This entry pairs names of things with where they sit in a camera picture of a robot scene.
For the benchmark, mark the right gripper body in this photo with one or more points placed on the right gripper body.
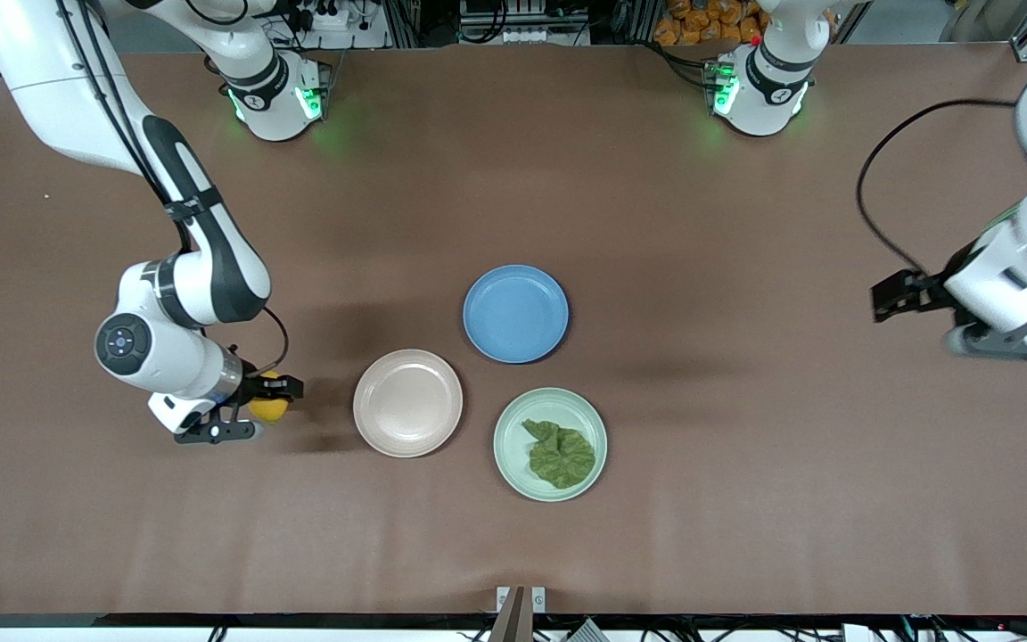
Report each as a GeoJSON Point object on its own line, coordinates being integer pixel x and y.
{"type": "Point", "coordinates": [252, 386]}

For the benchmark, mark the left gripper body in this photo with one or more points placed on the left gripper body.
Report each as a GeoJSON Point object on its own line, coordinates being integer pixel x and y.
{"type": "Point", "coordinates": [931, 292]}

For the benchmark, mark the yellow lemon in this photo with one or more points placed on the yellow lemon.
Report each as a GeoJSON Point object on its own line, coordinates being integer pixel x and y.
{"type": "Point", "coordinates": [268, 410]}

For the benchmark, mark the green lettuce leaf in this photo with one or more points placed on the green lettuce leaf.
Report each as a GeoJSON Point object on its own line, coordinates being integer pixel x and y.
{"type": "Point", "coordinates": [562, 456]}

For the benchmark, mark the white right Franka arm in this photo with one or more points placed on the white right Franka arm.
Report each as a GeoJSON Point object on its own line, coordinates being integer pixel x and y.
{"type": "Point", "coordinates": [59, 98]}

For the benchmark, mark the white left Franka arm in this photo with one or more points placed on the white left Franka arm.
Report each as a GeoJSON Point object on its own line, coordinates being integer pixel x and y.
{"type": "Point", "coordinates": [759, 89]}

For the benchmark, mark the pink plate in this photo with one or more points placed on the pink plate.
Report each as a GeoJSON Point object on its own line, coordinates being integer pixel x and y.
{"type": "Point", "coordinates": [407, 403]}

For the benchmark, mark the green plate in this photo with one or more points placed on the green plate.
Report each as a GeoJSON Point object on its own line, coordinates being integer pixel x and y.
{"type": "Point", "coordinates": [513, 446]}

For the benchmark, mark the blue plate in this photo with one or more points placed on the blue plate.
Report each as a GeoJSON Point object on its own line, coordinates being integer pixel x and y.
{"type": "Point", "coordinates": [515, 314]}

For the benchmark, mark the orange snack packets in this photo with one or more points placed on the orange snack packets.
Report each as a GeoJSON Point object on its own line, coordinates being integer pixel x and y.
{"type": "Point", "coordinates": [701, 22]}

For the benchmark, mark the white power strip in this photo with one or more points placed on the white power strip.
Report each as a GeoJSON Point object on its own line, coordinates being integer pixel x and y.
{"type": "Point", "coordinates": [324, 20]}

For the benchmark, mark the metal table edge bracket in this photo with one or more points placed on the metal table edge bracket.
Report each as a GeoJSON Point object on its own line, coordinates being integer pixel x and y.
{"type": "Point", "coordinates": [521, 611]}

